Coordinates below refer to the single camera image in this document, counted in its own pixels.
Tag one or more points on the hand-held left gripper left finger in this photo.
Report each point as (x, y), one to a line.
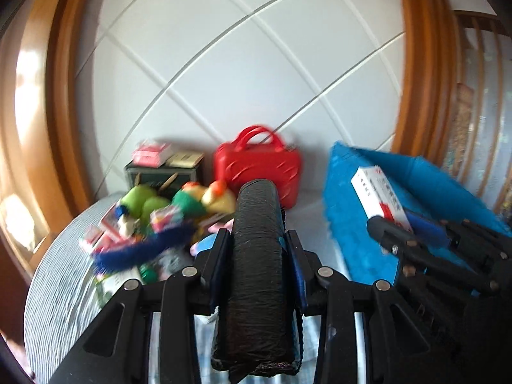
(216, 264)

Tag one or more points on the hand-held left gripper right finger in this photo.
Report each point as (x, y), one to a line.
(298, 272)

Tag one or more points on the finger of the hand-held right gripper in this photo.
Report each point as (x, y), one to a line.
(428, 226)
(400, 244)

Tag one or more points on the black garbage bag roll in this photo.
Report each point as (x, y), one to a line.
(256, 280)

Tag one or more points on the small red white box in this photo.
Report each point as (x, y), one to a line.
(380, 196)

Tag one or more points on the blue plastic container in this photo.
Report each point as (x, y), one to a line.
(352, 208)

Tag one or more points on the blue pig plush toy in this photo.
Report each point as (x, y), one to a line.
(206, 244)

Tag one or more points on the yellow green duck plush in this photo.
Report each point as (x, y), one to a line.
(200, 200)

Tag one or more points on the green plastic bottle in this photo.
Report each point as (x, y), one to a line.
(150, 274)

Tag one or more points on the colourful tissue packet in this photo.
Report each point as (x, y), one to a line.
(166, 218)

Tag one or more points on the blue bottle brush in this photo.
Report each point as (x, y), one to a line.
(140, 248)

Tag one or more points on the green plush toy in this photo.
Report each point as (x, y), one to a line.
(140, 202)

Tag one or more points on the patterned rolled rug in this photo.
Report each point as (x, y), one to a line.
(460, 128)

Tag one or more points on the dark green box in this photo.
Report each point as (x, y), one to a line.
(160, 176)

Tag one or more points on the red plastic handbag case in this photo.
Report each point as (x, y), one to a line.
(256, 164)

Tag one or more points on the beige flat box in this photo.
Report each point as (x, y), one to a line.
(184, 159)

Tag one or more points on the pink packet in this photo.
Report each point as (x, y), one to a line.
(150, 154)

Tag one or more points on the wooden slatted partition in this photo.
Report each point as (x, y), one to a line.
(488, 88)

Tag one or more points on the striped tablecloth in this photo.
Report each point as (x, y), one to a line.
(56, 288)

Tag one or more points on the wooden frame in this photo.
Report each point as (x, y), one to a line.
(68, 88)
(424, 68)

